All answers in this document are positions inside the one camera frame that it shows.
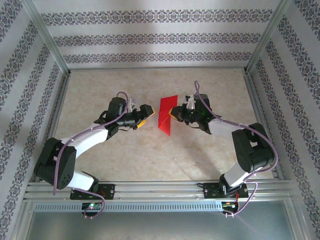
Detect slotted grey cable duct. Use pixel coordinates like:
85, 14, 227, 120
33, 201, 224, 213

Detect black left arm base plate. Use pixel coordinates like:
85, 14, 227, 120
69, 183, 116, 201

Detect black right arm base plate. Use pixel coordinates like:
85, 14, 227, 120
203, 182, 250, 200

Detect grey metal panel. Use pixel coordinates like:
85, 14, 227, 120
23, 211, 300, 240

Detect wide aluminium mounting rail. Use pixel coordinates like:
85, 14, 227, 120
23, 180, 296, 201

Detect red paper sheet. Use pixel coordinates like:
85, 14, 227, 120
157, 95, 179, 137

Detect small electronics board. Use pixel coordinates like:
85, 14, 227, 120
81, 201, 104, 214
221, 200, 240, 213

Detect aluminium frame post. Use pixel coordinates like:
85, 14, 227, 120
21, 0, 70, 73
245, 0, 293, 72

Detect aluminium frame rail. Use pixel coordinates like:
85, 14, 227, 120
67, 66, 249, 74
34, 71, 73, 183
242, 69, 285, 180

